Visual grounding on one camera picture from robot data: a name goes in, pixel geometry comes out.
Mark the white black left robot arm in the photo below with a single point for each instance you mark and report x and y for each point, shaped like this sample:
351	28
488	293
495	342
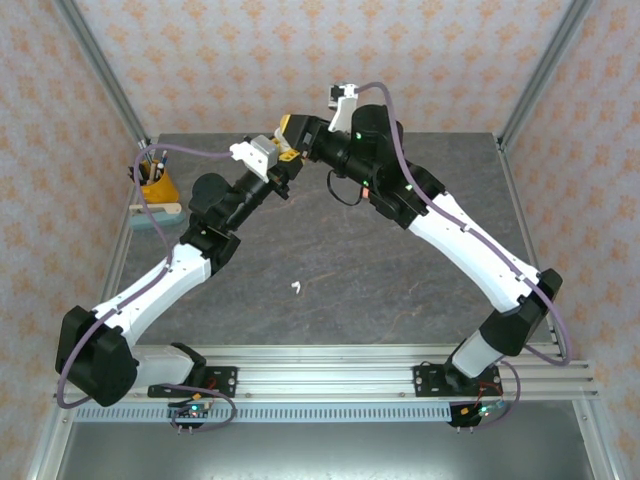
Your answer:
160	285

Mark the yellow pen holder cup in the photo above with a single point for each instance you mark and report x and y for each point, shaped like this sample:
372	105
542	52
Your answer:
160	190

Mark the white pen blue cap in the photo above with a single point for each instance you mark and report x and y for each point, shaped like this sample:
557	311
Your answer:
161	162

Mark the teal and cream stapler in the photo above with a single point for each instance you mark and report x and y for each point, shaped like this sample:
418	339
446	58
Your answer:
155	220

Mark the black pen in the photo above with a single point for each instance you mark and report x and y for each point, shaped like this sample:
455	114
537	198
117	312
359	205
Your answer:
136	172

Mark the grey metal sheet panel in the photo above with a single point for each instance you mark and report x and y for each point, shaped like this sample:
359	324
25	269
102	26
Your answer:
325	450

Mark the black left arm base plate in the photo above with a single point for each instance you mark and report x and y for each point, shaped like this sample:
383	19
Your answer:
227	375

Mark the aluminium corner post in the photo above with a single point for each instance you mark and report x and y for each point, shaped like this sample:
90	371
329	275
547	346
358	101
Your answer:
547	65
100	65

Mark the aluminium extrusion table frame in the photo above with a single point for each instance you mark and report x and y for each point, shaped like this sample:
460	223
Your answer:
325	380

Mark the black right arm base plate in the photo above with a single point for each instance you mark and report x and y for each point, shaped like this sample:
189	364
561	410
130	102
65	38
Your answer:
425	380

